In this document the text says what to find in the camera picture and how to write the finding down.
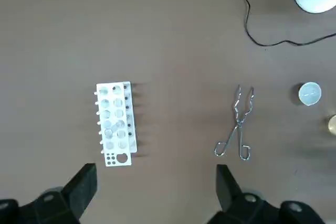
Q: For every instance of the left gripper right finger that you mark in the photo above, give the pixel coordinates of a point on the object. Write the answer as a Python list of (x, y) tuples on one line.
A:
[(228, 192)]

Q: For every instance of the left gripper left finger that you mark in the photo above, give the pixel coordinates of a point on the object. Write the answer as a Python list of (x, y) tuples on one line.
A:
[(81, 190)]

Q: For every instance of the clear glass test tube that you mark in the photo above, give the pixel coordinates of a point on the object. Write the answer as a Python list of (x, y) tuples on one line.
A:
[(109, 132)]

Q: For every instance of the white test tube rack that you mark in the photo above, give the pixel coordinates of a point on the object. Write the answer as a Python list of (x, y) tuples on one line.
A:
[(111, 153)]

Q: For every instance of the metal crucible tongs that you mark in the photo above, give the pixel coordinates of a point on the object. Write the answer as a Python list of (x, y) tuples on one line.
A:
[(237, 127)]

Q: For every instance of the glass beaker yellow liquid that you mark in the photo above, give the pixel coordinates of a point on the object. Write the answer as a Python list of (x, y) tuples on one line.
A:
[(333, 125)]

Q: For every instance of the small white ceramic dish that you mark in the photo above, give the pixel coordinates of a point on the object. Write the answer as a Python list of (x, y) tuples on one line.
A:
[(310, 94)]

